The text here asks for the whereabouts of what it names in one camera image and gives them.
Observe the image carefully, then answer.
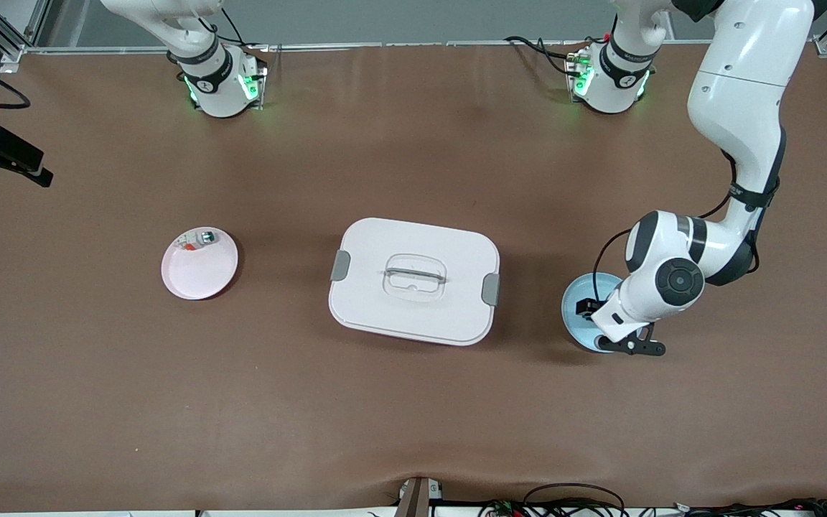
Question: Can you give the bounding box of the pink round plate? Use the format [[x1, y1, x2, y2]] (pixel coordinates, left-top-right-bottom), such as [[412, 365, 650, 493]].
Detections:
[[161, 227, 239, 301]]

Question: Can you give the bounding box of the white lidded storage box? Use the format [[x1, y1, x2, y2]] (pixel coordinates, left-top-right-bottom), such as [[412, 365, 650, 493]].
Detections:
[[328, 218, 501, 348]]

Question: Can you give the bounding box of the black left base cable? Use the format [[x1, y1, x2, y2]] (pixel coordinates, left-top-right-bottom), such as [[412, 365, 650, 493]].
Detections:
[[505, 34, 590, 78]]

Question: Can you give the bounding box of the black looped cable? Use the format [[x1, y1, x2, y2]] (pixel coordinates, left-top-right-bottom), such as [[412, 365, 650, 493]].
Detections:
[[523, 483, 627, 517]]

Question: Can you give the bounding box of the brown table mat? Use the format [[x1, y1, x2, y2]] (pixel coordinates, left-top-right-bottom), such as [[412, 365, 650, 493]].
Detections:
[[0, 42, 827, 513]]

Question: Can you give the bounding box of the light blue round plate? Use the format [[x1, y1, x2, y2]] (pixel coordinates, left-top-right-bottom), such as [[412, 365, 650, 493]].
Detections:
[[561, 273, 630, 353]]

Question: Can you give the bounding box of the black right base cable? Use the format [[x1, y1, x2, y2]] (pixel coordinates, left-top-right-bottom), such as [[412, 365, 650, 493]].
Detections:
[[202, 7, 251, 48]]

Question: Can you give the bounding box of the metal table edge bracket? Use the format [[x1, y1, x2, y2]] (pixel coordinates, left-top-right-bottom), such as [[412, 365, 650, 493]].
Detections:
[[396, 476, 444, 517]]

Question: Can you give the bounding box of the black cable bundle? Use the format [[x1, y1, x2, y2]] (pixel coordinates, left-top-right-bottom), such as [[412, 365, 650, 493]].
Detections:
[[478, 498, 827, 517]]

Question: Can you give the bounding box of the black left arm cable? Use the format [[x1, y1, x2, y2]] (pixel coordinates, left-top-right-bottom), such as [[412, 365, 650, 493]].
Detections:
[[592, 152, 760, 302]]

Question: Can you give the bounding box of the small white green toy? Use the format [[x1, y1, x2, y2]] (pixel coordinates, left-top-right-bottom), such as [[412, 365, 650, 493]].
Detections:
[[175, 229, 218, 253]]

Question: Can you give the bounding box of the black base cable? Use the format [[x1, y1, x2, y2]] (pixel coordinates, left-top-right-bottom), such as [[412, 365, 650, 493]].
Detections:
[[202, 7, 251, 48], [505, 34, 590, 78]]

